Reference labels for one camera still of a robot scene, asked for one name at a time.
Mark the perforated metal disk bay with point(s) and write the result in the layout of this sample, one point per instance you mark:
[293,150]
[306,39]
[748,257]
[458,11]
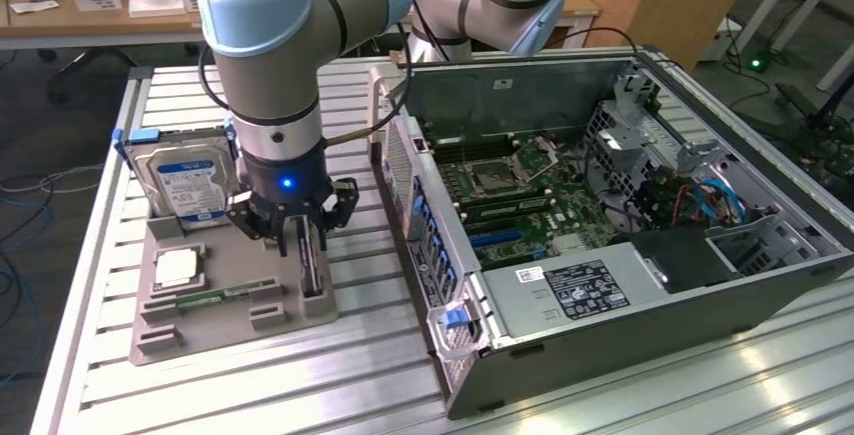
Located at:
[614,155]

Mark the blue expansion slot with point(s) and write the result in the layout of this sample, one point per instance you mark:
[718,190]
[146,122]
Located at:
[494,240]

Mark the silver chipset heatsink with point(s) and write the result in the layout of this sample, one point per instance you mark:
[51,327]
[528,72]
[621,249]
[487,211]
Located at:
[574,242]

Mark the white paper slip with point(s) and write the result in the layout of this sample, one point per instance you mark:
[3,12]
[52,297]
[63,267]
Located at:
[34,6]

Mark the dark RAM module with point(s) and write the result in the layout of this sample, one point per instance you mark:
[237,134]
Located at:
[507,209]

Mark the graphics card with metal bracket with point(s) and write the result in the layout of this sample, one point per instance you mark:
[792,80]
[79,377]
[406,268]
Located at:
[309,270]

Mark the black office chair base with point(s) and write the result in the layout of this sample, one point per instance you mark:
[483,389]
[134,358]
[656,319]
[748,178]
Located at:
[83,62]

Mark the CPU socket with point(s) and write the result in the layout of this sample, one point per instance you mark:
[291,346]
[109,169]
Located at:
[493,177]

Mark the black plastic shroud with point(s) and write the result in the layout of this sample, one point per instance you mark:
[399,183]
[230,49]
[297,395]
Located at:
[681,260]

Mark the wooden desk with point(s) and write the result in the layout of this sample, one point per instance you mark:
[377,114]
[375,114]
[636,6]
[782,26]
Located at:
[67,25]

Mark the hard disk in blue caddy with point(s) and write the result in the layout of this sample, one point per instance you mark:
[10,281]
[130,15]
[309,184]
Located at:
[181,180]

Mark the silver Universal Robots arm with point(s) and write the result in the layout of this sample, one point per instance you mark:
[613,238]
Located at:
[267,80]

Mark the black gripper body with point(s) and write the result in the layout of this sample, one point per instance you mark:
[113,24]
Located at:
[287,180]

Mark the black floor stand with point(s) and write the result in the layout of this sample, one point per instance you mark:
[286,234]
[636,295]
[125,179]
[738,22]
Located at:
[801,100]

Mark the silver CPU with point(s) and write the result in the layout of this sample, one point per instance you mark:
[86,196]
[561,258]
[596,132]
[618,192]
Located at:
[175,270]

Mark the grey parts rack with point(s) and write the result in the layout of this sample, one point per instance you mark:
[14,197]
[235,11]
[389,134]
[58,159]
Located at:
[227,325]

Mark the white box with round dish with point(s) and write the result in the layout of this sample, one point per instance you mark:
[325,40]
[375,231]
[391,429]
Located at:
[155,0]

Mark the green motherboard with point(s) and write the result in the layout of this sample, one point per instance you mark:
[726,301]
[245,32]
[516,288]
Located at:
[568,215]

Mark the green RAM stick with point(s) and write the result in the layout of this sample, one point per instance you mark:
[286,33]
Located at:
[214,297]

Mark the blue case latch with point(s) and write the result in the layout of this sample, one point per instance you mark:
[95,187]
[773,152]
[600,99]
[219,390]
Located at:
[454,318]

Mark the grey power supply unit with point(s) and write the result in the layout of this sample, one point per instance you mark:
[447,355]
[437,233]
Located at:
[528,300]

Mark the wooden cabinet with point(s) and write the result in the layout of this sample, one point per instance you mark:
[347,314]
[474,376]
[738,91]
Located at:
[668,5]

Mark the open dark grey PC case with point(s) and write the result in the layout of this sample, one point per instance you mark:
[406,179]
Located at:
[601,350]

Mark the metal socket cover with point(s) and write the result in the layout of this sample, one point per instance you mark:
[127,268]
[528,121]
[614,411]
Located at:
[526,146]

